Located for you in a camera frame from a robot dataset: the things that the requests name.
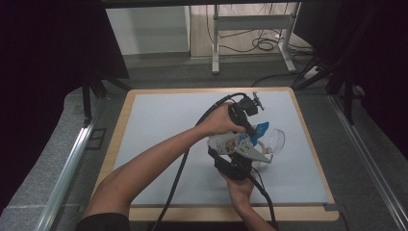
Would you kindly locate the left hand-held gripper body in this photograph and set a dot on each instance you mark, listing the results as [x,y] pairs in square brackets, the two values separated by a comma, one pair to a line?
[239,114]

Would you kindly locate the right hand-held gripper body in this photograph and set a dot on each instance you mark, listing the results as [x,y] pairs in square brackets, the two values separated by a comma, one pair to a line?
[235,170]

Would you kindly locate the blue and white milk carton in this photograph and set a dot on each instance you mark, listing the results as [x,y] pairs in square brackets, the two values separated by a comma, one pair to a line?
[224,142]

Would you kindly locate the clear glass jug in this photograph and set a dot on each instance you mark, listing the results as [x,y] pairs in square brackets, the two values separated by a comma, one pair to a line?
[276,141]

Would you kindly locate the person's right hand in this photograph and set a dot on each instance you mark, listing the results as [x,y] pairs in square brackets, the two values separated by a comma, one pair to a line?
[240,192]

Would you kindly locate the person's left hand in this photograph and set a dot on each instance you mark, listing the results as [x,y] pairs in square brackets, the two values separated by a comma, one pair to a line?
[216,123]

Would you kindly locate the white table mat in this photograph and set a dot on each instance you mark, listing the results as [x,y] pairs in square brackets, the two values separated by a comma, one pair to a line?
[154,122]

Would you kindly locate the white power strip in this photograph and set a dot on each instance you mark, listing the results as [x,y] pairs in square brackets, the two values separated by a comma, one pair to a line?
[310,73]

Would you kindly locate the black metal stand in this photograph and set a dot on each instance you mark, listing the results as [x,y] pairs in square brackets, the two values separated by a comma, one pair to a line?
[348,96]

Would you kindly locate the white panel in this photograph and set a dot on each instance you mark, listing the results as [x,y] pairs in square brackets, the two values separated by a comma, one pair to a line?
[147,29]

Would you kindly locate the black sleeve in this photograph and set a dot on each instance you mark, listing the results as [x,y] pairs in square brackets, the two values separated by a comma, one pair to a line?
[102,223]

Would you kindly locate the black tripod stand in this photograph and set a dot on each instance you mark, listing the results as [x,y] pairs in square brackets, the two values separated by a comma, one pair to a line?
[86,96]

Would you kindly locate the dark curtain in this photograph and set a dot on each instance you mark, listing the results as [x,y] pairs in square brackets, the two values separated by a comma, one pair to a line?
[41,64]
[378,64]

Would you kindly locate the white metal desk frame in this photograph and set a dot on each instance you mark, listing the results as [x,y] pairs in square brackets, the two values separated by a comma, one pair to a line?
[215,48]

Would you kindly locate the black floor bracket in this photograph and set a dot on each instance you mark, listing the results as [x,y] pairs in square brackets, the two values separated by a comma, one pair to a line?
[95,138]

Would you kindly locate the aluminium floor rail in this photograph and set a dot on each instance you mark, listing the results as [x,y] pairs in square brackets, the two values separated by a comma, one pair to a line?
[64,179]
[369,166]

